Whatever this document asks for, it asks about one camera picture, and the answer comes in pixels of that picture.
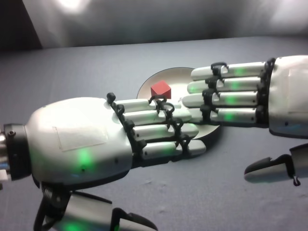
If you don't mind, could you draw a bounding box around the red cube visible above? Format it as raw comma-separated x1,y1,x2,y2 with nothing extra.
150,81,172,100

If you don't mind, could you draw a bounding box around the white plate with black rim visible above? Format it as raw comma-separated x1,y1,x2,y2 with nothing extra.
136,67,223,141

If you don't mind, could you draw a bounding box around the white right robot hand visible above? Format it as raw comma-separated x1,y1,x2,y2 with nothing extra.
182,55,308,187

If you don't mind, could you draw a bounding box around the grey table cloth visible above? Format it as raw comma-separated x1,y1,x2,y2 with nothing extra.
0,36,308,231

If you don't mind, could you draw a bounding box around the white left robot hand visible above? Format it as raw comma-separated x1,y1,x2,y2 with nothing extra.
24,92,206,231

